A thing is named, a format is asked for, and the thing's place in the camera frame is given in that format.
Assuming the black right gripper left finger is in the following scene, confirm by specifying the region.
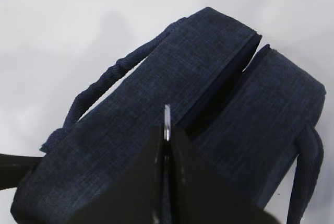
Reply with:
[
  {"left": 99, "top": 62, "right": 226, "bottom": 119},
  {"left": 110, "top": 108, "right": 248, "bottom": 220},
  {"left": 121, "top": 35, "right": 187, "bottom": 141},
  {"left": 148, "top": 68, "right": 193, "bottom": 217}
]
[{"left": 68, "top": 127, "right": 164, "bottom": 224}]

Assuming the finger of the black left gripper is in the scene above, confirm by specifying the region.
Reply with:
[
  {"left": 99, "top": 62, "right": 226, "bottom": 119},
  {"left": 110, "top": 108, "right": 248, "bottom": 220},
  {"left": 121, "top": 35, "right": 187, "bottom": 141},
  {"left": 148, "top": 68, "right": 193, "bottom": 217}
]
[{"left": 0, "top": 154, "right": 42, "bottom": 190}]

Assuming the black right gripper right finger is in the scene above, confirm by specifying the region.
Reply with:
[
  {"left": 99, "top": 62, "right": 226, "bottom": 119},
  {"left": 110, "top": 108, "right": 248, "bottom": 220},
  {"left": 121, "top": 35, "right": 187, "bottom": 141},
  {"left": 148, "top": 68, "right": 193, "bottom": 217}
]
[{"left": 166, "top": 129, "right": 278, "bottom": 223}]

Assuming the navy blue lunch bag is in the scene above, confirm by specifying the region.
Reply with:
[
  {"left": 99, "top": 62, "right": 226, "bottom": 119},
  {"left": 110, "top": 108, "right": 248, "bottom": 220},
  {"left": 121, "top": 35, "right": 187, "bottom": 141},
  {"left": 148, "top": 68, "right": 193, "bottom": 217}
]
[{"left": 10, "top": 7, "right": 326, "bottom": 223}]

